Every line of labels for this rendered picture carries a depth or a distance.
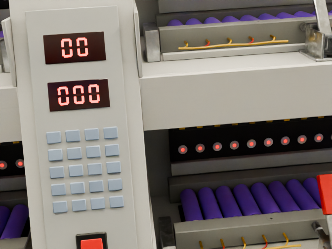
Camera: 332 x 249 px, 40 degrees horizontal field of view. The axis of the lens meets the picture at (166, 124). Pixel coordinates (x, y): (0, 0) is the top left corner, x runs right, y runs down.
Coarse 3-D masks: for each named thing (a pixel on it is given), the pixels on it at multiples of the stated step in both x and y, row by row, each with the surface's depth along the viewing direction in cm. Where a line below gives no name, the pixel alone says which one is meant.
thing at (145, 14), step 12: (144, 0) 55; (156, 0) 55; (144, 12) 55; (156, 12) 55; (180, 12) 55; (144, 132) 55; (156, 132) 56; (144, 144) 56; (156, 144) 56; (168, 144) 56; (156, 156) 56; (168, 156) 56; (156, 168) 56; (168, 168) 56; (156, 180) 56; (156, 192) 56
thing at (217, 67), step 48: (192, 0) 52; (240, 0) 53; (288, 0) 53; (144, 48) 44; (192, 48) 41; (240, 48) 40; (288, 48) 41; (144, 96) 36; (192, 96) 36; (240, 96) 36; (288, 96) 37
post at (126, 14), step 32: (32, 0) 34; (64, 0) 34; (96, 0) 35; (128, 0) 35; (128, 32) 35; (128, 64) 35; (32, 96) 35; (128, 96) 35; (32, 128) 35; (128, 128) 35; (32, 160) 35; (32, 192) 35; (32, 224) 35
